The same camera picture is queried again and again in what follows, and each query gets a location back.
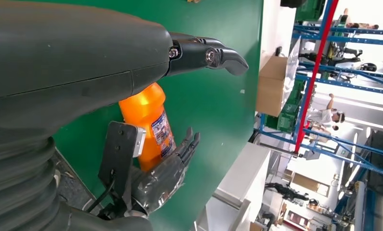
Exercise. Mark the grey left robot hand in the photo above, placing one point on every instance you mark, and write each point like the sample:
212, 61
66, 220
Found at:
66, 63

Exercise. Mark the white panel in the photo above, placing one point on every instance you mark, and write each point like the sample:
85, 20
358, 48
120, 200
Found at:
242, 178

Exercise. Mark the green table cover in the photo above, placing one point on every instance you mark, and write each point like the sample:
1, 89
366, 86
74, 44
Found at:
204, 111

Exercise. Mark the green plastic crates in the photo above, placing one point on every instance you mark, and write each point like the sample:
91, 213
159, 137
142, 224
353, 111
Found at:
285, 121
309, 9

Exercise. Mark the brown cardboard box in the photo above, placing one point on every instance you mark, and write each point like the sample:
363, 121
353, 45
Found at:
271, 89

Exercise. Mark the printed paper sheet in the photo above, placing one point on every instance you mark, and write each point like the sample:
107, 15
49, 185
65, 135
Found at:
291, 73

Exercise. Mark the white table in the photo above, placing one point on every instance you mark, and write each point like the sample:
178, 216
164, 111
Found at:
274, 28

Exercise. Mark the black carrying case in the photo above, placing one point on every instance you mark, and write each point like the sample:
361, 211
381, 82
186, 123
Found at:
291, 3

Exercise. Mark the white humanoid robot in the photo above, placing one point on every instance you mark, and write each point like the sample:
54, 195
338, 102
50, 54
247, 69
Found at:
351, 60

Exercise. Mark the blue metal rack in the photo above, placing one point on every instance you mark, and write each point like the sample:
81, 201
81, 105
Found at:
363, 32

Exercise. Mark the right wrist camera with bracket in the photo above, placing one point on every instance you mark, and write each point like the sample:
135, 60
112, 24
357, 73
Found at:
118, 153

